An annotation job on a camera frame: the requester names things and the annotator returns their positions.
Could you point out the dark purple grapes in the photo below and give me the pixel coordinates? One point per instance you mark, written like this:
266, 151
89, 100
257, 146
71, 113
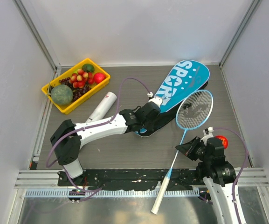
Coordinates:
78, 88

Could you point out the green melon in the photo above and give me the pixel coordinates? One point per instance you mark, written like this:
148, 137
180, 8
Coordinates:
61, 95

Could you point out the blue racket bag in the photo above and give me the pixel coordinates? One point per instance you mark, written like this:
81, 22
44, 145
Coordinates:
186, 77

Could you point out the yellow plastic bin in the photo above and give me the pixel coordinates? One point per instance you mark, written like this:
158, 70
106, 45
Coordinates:
66, 109

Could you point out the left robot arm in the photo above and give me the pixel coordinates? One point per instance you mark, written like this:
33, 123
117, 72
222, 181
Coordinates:
69, 138

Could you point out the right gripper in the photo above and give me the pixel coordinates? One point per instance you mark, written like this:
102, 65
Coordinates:
188, 147

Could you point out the red apple on table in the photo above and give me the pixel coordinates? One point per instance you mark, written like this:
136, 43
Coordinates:
224, 141

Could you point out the white shuttlecock tube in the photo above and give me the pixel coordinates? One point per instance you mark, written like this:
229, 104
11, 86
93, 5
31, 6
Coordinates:
102, 108

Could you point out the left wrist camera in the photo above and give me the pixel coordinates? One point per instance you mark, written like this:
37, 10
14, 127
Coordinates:
154, 99

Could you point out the green lime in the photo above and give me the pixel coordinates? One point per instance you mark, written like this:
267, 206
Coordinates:
88, 67

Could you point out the red apple in bin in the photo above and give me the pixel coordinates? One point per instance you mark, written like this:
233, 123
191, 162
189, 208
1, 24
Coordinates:
99, 77

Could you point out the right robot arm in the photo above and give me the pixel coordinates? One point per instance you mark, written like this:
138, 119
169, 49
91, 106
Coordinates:
218, 176

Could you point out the red cherry bunch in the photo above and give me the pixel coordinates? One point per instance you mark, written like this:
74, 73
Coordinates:
81, 78

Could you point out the white cable duct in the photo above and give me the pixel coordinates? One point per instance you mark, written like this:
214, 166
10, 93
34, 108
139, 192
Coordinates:
68, 192

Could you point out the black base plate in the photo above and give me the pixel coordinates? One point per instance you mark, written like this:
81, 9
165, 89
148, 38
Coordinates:
137, 179

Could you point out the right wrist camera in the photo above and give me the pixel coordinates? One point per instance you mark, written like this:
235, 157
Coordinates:
208, 133

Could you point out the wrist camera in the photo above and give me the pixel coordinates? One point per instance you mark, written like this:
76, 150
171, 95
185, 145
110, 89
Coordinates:
154, 99
208, 133

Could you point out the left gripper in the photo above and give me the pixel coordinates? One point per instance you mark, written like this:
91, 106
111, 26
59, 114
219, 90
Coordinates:
151, 126

